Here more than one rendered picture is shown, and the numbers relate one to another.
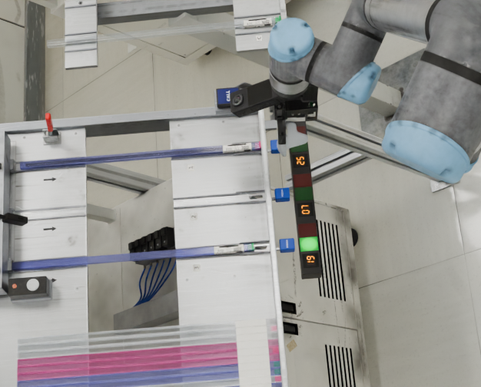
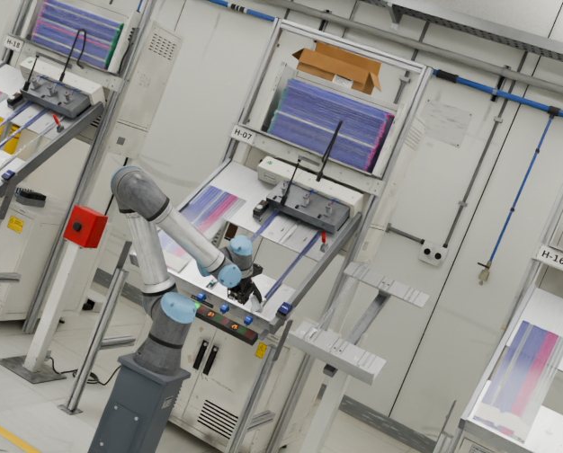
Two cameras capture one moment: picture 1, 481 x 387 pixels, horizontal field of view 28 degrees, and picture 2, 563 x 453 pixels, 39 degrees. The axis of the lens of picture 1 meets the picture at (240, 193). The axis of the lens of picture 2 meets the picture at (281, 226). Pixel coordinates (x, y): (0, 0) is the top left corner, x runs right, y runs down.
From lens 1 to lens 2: 256 cm
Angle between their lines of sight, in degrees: 58
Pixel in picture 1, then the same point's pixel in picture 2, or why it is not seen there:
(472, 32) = (138, 176)
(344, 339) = (180, 404)
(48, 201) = (295, 235)
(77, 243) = (268, 235)
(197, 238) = not seen: hidden behind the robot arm
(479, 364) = not seen: hidden behind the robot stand
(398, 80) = not seen: outside the picture
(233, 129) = (271, 310)
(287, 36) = (240, 239)
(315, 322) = (194, 386)
